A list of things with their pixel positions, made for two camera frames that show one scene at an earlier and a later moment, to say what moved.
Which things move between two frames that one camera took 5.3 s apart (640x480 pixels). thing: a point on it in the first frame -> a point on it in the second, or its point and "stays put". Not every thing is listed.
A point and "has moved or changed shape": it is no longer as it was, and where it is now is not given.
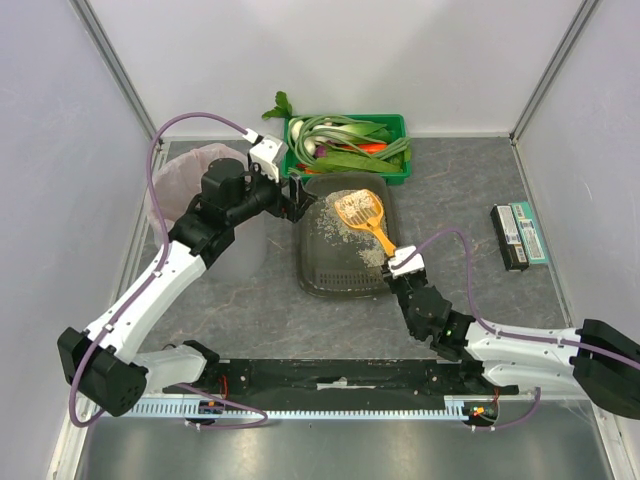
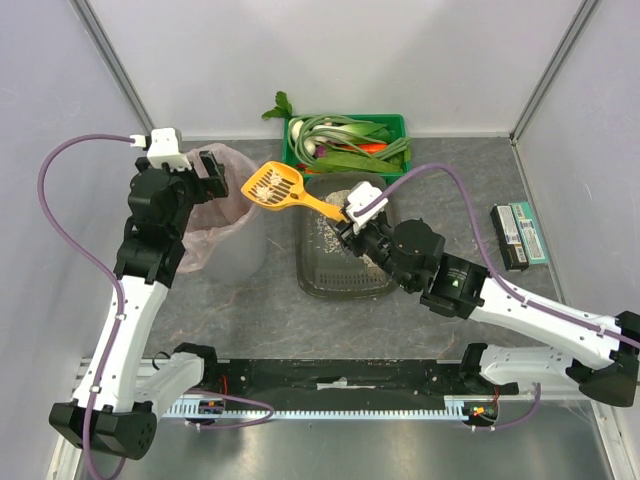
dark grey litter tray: [352, 227] stays put
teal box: [532, 239] stays put
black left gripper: [288, 201] -> [201, 176]
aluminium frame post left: [117, 65] stays put
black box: [509, 238] stays put
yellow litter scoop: [364, 209] has moved or changed shape
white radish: [296, 126] stays put
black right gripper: [396, 279] -> [349, 231]
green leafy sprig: [282, 110] stays put
